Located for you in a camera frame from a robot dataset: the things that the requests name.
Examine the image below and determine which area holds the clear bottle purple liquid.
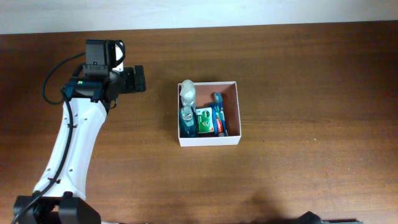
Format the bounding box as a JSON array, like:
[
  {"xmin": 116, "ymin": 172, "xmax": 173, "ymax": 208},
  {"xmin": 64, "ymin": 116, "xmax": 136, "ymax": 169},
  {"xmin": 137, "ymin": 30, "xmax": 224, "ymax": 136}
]
[{"xmin": 180, "ymin": 80, "xmax": 196, "ymax": 110}]

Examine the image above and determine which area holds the teal mouthwash bottle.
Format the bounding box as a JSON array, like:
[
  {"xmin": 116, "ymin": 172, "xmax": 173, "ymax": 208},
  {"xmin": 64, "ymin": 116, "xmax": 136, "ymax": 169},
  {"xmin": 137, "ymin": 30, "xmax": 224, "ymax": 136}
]
[{"xmin": 180, "ymin": 106, "xmax": 197, "ymax": 138}]

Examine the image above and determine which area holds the green white packet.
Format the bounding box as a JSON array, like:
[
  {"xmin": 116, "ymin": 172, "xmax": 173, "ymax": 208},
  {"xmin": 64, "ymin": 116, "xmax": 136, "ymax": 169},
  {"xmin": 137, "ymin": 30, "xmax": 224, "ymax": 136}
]
[{"xmin": 195, "ymin": 107, "xmax": 215, "ymax": 134}]

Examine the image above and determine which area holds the blue white toothbrush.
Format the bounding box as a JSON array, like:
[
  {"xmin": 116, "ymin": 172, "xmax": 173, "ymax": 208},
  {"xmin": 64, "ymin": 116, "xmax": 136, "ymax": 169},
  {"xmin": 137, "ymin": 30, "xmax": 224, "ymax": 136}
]
[{"xmin": 213, "ymin": 92, "xmax": 228, "ymax": 136}]

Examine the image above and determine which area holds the red green toothpaste tube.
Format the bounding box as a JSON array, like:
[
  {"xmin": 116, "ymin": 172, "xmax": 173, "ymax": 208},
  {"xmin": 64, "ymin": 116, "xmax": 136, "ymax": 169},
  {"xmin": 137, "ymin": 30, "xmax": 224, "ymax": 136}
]
[{"xmin": 215, "ymin": 106, "xmax": 224, "ymax": 137}]

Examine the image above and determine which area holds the blue disposable razor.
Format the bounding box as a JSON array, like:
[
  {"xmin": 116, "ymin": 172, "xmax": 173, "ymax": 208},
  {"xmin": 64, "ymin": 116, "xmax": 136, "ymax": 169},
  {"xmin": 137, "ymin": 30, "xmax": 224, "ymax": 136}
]
[{"xmin": 209, "ymin": 105, "xmax": 218, "ymax": 137}]

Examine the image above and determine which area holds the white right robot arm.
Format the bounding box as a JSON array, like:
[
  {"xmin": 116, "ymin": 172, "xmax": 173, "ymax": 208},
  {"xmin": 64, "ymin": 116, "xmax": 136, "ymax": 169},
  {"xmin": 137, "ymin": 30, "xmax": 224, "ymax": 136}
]
[{"xmin": 295, "ymin": 211, "xmax": 363, "ymax": 224}]

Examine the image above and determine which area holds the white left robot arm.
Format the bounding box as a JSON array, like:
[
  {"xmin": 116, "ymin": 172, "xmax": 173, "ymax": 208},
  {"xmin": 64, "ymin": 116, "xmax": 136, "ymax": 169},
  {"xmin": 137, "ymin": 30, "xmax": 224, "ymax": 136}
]
[{"xmin": 13, "ymin": 40, "xmax": 146, "ymax": 223}]

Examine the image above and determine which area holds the white cardboard box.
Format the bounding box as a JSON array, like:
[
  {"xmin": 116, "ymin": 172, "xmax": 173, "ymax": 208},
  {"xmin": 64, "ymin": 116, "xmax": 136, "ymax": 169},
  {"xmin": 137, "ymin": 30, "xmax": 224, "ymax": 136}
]
[{"xmin": 177, "ymin": 82, "xmax": 241, "ymax": 147}]

